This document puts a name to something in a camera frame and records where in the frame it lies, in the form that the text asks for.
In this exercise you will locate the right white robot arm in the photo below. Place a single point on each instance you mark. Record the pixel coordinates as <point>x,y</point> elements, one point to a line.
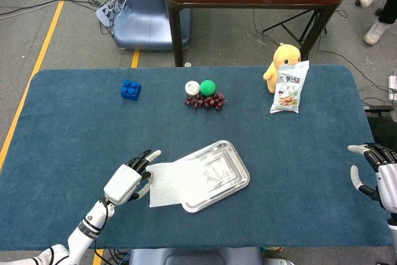
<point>394,227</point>

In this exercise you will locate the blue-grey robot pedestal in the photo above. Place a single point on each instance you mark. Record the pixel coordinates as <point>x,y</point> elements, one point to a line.
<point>142,23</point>

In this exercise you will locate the white peanut snack bag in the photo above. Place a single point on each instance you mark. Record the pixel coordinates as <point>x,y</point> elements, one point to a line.
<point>288,91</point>

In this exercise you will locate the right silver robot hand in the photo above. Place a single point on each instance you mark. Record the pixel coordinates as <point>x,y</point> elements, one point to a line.
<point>389,181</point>

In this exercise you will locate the green ball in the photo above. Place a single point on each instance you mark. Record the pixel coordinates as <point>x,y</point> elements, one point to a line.
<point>207,88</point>

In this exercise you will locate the person in black trousers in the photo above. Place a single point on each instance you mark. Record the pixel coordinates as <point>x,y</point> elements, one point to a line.
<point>390,7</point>

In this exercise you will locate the white multi-plug socket board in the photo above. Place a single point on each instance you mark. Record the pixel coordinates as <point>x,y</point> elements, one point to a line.
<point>107,12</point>

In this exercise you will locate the white paper napkin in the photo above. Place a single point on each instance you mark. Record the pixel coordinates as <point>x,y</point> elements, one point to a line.
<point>167,184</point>

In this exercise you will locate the silver metal tray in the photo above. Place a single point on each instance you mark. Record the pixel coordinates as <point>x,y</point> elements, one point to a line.
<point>229,178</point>

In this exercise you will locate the black folding stand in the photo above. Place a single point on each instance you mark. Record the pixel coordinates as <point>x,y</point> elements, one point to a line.
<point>291,29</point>

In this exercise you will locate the bunch of red grapes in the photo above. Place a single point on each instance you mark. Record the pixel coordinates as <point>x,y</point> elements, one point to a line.
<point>204,102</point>

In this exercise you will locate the blue toy building block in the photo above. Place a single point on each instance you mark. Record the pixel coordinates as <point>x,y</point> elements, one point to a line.
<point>130,91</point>

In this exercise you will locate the blue-grey robot torso base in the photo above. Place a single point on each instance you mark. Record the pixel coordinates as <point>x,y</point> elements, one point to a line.
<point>195,257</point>

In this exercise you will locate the white power strip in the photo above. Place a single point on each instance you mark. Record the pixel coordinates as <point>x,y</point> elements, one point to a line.
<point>393,86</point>

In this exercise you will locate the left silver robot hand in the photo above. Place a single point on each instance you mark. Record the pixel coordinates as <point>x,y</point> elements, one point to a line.
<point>124,184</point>

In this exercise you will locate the yellow plush duck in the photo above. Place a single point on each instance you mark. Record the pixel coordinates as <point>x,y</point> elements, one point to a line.
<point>285,55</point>

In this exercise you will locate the blue table cloth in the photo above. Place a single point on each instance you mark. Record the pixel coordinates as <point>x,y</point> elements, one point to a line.
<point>93,122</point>

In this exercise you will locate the black equipment beside table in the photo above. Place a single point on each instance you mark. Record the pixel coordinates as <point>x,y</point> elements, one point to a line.
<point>384,128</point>

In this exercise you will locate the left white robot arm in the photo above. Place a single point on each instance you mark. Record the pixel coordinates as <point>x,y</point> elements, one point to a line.
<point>90,221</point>

